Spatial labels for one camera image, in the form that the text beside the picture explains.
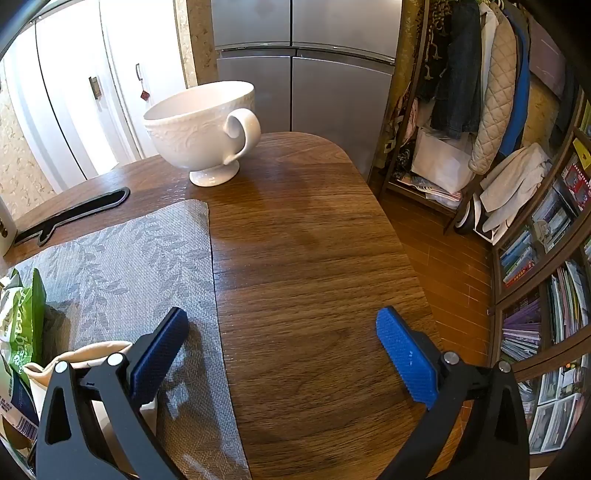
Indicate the wooden clothes rack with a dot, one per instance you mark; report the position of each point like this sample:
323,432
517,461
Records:
415,196

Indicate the white cabinet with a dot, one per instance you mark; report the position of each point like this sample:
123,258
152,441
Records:
69,92

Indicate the white footed cup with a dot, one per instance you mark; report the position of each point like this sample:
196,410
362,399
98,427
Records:
194,134

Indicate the cream jacket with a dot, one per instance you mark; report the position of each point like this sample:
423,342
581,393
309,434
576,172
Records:
517,180

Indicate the silver refrigerator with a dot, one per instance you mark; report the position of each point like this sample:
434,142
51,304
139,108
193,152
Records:
323,92

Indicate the grey purple garment bag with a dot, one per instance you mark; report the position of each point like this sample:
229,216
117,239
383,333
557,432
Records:
547,55

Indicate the green snack packet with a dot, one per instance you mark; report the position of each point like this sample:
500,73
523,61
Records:
27,314

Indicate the blue white packet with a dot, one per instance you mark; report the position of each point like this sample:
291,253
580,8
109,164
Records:
21,410

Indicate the black patterned scarf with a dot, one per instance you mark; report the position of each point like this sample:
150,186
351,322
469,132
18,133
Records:
431,55

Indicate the beige quilted jacket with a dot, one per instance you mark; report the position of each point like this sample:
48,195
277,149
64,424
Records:
496,92

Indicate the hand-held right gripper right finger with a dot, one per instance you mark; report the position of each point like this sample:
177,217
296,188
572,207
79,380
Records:
406,360

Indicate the black white round item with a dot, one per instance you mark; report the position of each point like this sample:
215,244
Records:
468,217

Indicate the rows of shelved books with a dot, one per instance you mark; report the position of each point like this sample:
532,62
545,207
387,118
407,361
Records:
521,323

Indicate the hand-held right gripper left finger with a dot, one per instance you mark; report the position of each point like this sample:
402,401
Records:
154,360

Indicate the blue garment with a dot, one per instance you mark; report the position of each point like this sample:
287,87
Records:
519,106

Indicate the dark denim jacket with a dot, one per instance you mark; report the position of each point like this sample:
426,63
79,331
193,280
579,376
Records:
457,69

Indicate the patterned hanging cloth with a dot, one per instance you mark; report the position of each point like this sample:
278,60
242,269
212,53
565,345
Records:
401,138

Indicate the white paper bag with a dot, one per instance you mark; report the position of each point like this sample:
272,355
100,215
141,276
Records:
438,157

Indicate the cream lettered mug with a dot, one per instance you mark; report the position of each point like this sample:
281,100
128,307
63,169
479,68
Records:
5,230

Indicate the grey leaf-pattern placemat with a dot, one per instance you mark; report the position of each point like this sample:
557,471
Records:
124,258

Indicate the wooden bookshelf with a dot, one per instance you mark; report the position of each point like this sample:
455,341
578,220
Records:
496,277

